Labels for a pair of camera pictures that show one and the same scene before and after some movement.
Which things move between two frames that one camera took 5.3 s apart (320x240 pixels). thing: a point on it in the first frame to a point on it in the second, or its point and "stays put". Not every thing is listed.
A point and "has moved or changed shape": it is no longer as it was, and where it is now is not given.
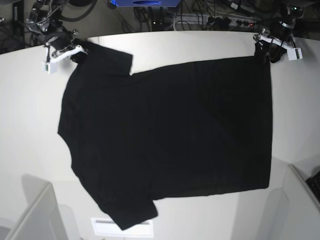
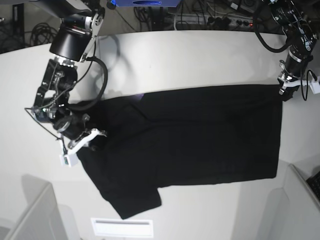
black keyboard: [314, 183] stays put
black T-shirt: [195, 129] has moved or changed shape
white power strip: [201, 20] stays put
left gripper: [62, 45] to [74, 127]
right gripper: [278, 37] to [291, 73]
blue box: [146, 3] stays put
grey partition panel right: [293, 210] stays put
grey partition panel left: [43, 218] stays put
